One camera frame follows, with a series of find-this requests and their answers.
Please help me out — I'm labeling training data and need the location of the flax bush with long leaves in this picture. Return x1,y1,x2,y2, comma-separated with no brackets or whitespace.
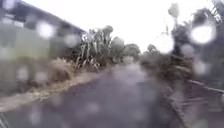
73,25,116,72

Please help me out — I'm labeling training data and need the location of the row of trees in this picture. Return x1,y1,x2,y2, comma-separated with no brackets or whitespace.
109,35,142,65

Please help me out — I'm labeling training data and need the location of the dark asphalt path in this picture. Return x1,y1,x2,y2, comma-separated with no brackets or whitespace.
0,61,188,128

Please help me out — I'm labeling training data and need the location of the dry grass verge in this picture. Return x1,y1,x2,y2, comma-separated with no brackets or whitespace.
0,58,104,113

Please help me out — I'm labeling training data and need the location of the building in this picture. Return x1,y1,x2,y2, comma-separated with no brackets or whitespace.
0,0,88,91

